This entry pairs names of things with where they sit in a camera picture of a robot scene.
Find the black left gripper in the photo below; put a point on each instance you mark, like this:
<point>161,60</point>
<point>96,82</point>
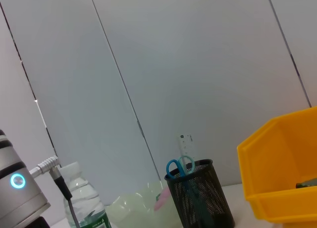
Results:
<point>40,223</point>

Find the clear green-label water bottle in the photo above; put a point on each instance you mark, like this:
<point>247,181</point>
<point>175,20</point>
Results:
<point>84,200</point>

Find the clear plastic ruler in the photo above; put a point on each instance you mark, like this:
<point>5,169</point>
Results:
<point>185,149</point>

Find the pink toy peach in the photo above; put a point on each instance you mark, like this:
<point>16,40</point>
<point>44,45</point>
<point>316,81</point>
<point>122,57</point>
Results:
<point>162,200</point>

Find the green plastic wrapper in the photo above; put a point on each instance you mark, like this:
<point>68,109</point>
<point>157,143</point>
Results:
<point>307,183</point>

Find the translucent green fruit plate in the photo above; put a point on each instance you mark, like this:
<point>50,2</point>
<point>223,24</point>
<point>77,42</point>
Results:
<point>133,210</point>

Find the black mesh pen holder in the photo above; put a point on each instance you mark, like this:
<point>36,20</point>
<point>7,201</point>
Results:
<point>200,200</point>

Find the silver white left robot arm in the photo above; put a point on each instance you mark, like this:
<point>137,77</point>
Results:
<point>17,188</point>

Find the yellow plastic bin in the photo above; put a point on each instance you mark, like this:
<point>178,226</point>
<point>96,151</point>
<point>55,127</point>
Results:
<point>280,176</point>

